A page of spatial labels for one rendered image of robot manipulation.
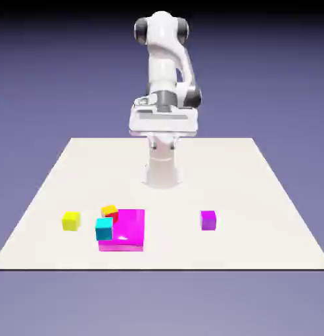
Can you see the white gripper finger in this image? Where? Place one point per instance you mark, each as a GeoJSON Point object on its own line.
{"type": "Point", "coordinates": [153, 143]}
{"type": "Point", "coordinates": [172, 143]}

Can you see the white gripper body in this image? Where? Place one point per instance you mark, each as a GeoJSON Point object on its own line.
{"type": "Point", "coordinates": [164, 124]}

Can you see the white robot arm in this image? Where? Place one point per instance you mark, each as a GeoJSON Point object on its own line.
{"type": "Point", "coordinates": [161, 52]}

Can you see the small orange cube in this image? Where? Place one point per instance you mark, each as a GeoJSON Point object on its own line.
{"type": "Point", "coordinates": [109, 210]}

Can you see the small red cube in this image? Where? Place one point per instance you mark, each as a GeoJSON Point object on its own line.
{"type": "Point", "coordinates": [115, 216]}

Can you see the small purple cube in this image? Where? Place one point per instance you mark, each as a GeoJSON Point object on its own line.
{"type": "Point", "coordinates": [208, 221]}

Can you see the small cyan cube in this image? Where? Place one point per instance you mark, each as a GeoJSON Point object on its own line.
{"type": "Point", "coordinates": [103, 229]}

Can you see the small yellow cube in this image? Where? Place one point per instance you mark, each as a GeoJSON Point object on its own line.
{"type": "Point", "coordinates": [71, 221]}

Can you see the large magenta box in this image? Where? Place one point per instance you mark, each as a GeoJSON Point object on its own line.
{"type": "Point", "coordinates": [130, 228]}

